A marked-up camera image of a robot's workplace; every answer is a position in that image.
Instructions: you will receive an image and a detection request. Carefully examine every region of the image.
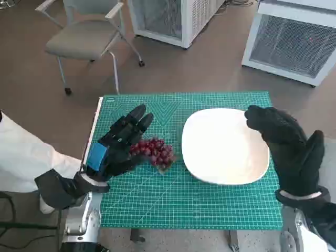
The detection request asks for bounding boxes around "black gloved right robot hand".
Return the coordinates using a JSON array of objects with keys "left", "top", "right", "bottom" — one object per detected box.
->
[{"left": 244, "top": 104, "right": 326, "bottom": 197}]

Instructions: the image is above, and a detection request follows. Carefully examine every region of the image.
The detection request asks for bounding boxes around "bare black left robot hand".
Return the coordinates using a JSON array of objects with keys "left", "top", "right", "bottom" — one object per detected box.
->
[{"left": 83, "top": 104, "right": 155, "bottom": 182}]

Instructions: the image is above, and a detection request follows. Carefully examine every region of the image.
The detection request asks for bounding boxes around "red toy grape bunch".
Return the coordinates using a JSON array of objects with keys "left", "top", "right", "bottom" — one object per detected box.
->
[{"left": 130, "top": 137, "right": 177, "bottom": 174}]

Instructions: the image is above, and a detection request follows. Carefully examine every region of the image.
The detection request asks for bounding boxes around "white square plate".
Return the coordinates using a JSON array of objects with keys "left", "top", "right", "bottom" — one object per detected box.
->
[{"left": 181, "top": 108, "right": 270, "bottom": 186}]

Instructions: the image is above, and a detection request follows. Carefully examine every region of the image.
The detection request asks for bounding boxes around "green cutting mat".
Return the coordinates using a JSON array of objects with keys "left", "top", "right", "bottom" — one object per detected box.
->
[{"left": 98, "top": 91, "right": 284, "bottom": 228}]

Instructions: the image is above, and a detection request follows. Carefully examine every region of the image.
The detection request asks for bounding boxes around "white mesh cabinet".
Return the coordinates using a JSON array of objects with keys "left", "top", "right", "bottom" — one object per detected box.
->
[
  {"left": 128, "top": 0, "right": 225, "bottom": 49},
  {"left": 241, "top": 0, "right": 336, "bottom": 88}
]

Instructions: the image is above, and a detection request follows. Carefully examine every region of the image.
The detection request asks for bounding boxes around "grey chair with armrests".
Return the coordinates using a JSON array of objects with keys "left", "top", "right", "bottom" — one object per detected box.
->
[{"left": 35, "top": 0, "right": 146, "bottom": 96}]

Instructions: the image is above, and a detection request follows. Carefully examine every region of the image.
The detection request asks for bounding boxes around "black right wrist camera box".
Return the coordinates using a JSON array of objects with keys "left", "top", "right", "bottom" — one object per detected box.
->
[{"left": 304, "top": 195, "right": 336, "bottom": 246}]

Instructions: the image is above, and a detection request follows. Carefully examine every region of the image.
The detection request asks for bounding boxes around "black floor cable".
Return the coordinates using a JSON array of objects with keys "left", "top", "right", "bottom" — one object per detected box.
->
[{"left": 0, "top": 191, "right": 61, "bottom": 252}]

